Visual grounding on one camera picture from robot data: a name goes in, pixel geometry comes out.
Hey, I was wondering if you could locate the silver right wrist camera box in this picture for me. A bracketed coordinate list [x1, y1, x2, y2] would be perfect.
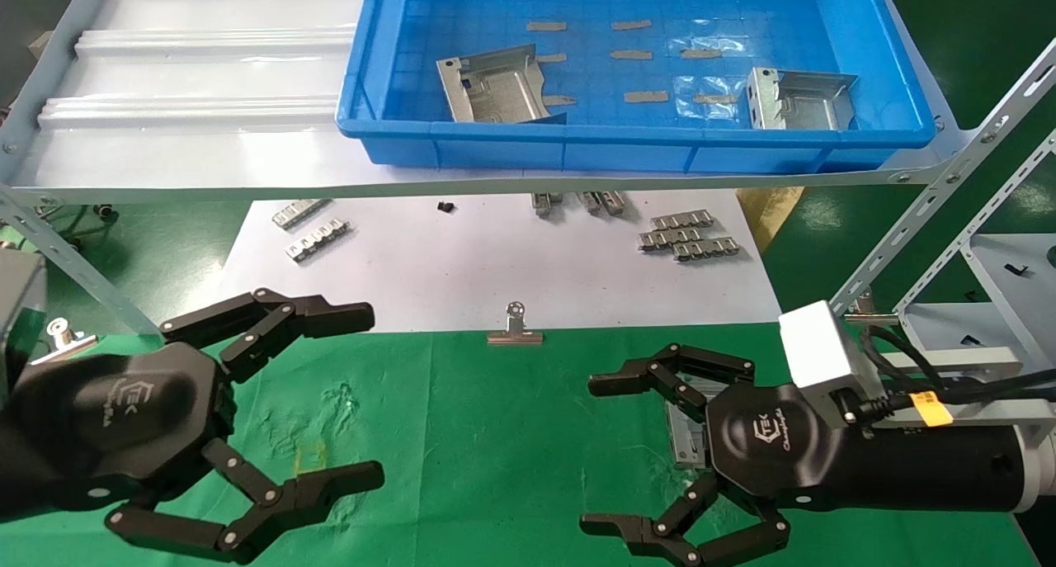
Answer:
[778, 300, 890, 428]

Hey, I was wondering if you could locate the silver binder clip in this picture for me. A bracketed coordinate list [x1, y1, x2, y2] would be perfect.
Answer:
[843, 291, 900, 327]
[31, 318, 98, 366]
[487, 301, 545, 347]

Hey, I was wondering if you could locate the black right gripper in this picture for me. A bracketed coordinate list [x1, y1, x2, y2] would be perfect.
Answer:
[580, 343, 1045, 567]

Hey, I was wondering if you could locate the white paper sheet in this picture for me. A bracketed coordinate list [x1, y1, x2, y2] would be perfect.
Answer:
[194, 189, 785, 334]

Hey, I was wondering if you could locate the grey lower rack shelf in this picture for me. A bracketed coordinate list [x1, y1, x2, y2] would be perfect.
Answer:
[895, 233, 1056, 370]

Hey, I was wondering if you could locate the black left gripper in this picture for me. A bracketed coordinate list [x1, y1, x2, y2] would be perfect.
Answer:
[0, 288, 385, 565]

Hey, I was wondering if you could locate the white glossy shelf panel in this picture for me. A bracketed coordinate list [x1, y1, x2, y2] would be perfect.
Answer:
[15, 0, 962, 190]

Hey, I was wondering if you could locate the clear plastic film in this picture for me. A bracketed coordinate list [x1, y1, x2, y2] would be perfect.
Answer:
[670, 73, 741, 122]

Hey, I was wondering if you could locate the green table cloth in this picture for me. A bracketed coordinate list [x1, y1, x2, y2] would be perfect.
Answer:
[0, 319, 1042, 567]

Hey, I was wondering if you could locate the yellow cable tag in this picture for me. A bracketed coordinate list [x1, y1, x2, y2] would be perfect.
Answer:
[910, 391, 954, 428]

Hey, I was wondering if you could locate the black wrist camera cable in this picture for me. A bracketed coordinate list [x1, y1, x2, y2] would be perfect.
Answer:
[837, 324, 1056, 423]

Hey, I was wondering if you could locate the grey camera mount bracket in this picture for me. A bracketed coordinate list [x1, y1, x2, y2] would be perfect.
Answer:
[879, 346, 1056, 429]

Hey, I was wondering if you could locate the bent sheet metal bracket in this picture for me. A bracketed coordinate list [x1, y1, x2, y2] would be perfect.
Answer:
[747, 67, 859, 132]
[437, 44, 568, 125]
[665, 376, 727, 469]

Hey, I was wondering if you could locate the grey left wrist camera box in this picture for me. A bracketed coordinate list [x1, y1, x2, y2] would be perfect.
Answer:
[0, 249, 48, 395]

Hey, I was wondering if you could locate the brown cardboard piece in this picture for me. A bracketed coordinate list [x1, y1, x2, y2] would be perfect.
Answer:
[737, 187, 805, 254]

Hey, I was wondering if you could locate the blue plastic tray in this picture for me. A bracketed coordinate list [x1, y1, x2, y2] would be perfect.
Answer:
[336, 0, 937, 176]

